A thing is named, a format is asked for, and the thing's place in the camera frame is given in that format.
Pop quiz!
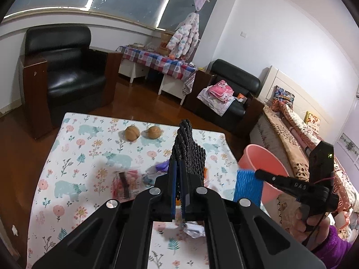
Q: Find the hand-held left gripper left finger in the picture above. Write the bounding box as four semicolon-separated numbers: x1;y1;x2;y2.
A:
31;158;180;269

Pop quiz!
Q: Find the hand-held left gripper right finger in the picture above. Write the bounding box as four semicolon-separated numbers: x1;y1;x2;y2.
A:
179;160;327;269

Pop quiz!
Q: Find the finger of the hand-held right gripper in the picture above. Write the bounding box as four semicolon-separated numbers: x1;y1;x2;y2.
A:
254;169;310;201

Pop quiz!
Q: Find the pink plastic bin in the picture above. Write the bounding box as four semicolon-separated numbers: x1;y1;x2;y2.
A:
238;144;290;204

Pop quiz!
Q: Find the blue foam net sleeve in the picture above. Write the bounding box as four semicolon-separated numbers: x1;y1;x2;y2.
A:
233;169;264;206

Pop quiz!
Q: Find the black foam net sleeve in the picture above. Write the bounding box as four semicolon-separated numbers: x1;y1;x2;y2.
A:
172;119;206;182

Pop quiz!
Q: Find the person's right forearm purple sleeve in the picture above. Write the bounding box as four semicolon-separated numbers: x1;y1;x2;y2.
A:
312;226;354;269

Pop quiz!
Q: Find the person's right hand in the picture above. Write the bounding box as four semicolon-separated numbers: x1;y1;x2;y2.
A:
292;202;331;248

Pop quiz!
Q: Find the purple wrapper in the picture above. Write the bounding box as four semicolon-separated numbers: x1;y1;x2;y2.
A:
147;160;170;174

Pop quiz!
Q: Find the pink snack wrapper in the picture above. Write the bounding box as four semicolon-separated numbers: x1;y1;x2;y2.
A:
111;169;142;201

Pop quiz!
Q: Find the walnut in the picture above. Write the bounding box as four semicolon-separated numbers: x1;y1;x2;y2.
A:
146;126;162;140
125;126;140;142

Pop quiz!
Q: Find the cream bed headboard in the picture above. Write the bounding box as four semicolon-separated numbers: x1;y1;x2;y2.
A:
258;65;338;145

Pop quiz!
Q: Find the colourful patterned pillow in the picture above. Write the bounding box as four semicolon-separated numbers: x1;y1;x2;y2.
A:
273;85;296;108

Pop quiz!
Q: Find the small black leather armchair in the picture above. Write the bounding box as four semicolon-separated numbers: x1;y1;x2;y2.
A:
184;59;265;135

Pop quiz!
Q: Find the floral bear tablecloth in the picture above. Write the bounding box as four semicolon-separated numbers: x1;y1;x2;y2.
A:
26;112;270;269

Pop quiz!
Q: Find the hanging checkered towel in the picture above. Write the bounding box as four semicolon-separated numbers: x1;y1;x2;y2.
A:
182;71;197;96

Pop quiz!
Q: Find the checkered tablecloth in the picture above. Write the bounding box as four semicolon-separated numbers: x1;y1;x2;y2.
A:
116;45;198;80

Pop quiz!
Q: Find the cardboard box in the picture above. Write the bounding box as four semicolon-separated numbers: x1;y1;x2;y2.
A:
159;32;176;56

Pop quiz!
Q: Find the white dotted puffer jacket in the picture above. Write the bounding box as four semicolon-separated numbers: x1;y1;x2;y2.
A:
166;12;200;58

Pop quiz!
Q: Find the large black leather armchair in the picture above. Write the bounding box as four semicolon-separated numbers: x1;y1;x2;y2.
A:
19;25;123;141

